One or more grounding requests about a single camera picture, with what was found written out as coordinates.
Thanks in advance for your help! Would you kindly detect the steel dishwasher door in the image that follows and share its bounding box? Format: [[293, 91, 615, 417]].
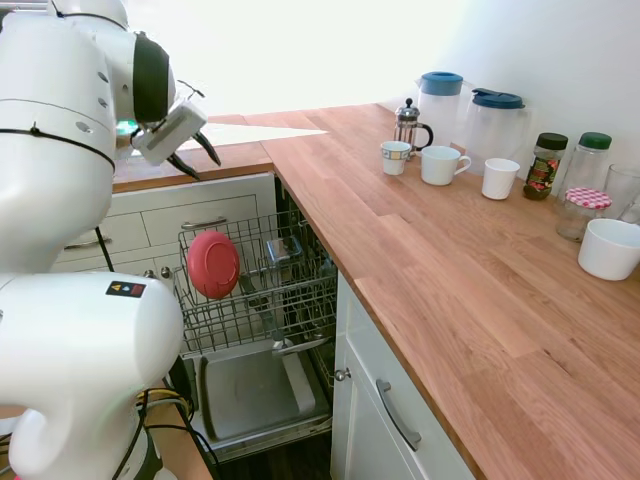
[[192, 344, 335, 464]]

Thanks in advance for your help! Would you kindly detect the clear drinking glass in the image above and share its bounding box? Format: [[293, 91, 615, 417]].
[[605, 163, 640, 224]]

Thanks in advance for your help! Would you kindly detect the white mug by plate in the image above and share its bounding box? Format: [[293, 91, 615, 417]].
[[577, 217, 640, 281]]

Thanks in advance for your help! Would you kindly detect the glass jar checkered lid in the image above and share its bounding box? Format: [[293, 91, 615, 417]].
[[555, 186, 614, 242]]

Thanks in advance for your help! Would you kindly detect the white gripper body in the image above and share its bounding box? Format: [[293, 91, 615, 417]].
[[130, 99, 209, 167]]

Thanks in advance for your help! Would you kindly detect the white cabinet with drawer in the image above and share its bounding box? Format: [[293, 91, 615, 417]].
[[329, 269, 481, 480]]

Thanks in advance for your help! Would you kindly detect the clear glass food container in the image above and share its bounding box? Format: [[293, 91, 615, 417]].
[[264, 237, 304, 264]]

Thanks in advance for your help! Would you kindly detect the clear pitcher dark blue lid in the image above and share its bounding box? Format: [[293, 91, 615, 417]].
[[462, 88, 529, 176]]

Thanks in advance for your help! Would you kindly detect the small patterned white cup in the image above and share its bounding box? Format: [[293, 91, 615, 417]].
[[380, 140, 412, 176]]

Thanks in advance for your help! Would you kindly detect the white corner cabinet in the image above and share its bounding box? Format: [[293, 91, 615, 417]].
[[49, 172, 279, 281]]

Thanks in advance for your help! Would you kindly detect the clear bottle green lid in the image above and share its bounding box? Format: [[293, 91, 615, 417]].
[[569, 131, 613, 201]]

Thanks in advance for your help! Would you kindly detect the grey wire dishwasher rack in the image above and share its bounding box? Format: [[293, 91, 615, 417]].
[[173, 212, 339, 359]]

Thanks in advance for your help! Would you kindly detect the grey dishwasher spray tube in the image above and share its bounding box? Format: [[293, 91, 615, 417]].
[[238, 272, 294, 351]]

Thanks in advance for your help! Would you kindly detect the white ribbed cup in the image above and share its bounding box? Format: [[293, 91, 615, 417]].
[[481, 157, 522, 201]]

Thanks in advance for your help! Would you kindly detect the coffee jar black lid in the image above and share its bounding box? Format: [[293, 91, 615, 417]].
[[522, 132, 570, 202]]

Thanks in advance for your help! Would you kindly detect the clear pitcher light blue lid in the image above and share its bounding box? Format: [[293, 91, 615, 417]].
[[414, 70, 466, 151]]

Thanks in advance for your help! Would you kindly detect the yellow network cable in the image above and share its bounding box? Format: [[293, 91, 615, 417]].
[[134, 388, 194, 416]]

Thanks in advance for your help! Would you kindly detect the large white mug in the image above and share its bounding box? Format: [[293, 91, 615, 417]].
[[420, 145, 473, 187]]

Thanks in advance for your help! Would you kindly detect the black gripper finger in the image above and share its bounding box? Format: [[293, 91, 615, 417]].
[[195, 130, 222, 167], [169, 152, 201, 181]]

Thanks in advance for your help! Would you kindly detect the red plastic plate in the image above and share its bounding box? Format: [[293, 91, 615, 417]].
[[186, 229, 241, 301]]

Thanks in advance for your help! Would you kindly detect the glass metal French press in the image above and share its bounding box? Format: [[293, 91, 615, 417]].
[[393, 97, 435, 161]]

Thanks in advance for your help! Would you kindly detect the curved metal drawer handle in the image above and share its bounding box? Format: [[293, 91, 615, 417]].
[[375, 378, 423, 452], [63, 235, 114, 250], [180, 217, 229, 231]]

